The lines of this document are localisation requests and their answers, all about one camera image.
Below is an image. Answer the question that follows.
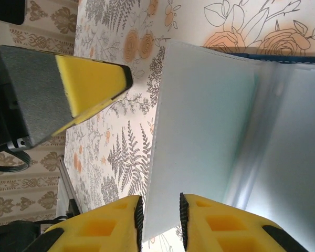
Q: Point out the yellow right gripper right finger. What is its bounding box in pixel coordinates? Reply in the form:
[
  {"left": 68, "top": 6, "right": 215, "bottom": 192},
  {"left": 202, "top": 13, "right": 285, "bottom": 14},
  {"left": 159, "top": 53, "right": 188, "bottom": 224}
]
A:
[{"left": 180, "top": 193, "right": 308, "bottom": 252}]

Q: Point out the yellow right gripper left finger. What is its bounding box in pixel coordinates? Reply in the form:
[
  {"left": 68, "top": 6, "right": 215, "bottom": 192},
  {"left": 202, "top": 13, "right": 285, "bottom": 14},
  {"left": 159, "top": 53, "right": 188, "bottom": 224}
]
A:
[{"left": 22, "top": 194, "right": 144, "bottom": 252}]

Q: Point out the blue leather card holder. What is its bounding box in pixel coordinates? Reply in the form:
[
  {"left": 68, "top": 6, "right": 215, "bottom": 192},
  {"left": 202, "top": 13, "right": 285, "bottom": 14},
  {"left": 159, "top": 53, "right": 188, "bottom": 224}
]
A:
[{"left": 143, "top": 39, "right": 315, "bottom": 243}]

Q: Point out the floral patterned table cover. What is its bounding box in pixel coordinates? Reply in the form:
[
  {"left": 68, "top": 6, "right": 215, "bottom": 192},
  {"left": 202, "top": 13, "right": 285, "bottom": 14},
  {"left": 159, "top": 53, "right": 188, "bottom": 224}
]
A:
[{"left": 56, "top": 0, "right": 315, "bottom": 252}]

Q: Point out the aluminium table side rail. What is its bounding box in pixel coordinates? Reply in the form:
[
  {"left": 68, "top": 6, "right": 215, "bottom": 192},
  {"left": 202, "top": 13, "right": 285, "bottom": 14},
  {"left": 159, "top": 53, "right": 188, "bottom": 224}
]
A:
[{"left": 56, "top": 154, "right": 81, "bottom": 223}]

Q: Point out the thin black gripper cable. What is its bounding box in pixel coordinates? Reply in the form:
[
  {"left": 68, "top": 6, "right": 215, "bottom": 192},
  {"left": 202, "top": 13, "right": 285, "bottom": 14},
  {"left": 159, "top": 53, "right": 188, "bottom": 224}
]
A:
[{"left": 0, "top": 151, "right": 32, "bottom": 173}]

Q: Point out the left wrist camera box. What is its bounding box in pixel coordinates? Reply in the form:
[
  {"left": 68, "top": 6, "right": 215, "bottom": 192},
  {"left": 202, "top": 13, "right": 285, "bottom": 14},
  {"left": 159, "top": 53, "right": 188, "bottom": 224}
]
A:
[{"left": 0, "top": 0, "right": 26, "bottom": 26}]

